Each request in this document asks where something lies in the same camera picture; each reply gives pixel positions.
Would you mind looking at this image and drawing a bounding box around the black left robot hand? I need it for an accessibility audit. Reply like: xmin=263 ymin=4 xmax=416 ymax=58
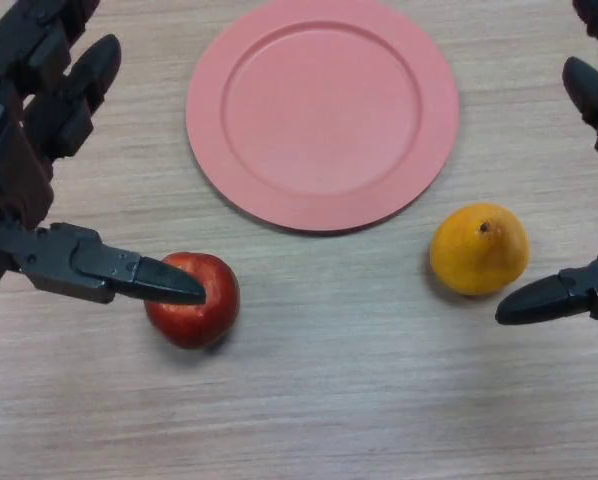
xmin=0 ymin=0 xmax=207 ymax=326

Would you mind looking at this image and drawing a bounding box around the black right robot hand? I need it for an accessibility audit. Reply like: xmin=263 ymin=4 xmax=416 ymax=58
xmin=494 ymin=0 xmax=598 ymax=327

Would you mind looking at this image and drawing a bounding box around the red apple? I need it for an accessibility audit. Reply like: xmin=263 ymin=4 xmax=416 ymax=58
xmin=143 ymin=251 xmax=241 ymax=351

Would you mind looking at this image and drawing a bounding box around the pink round plate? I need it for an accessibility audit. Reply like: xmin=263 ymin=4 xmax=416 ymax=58
xmin=185 ymin=0 xmax=461 ymax=235

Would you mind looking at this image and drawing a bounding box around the yellow pear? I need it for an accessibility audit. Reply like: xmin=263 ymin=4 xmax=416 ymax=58
xmin=429 ymin=202 xmax=532 ymax=296

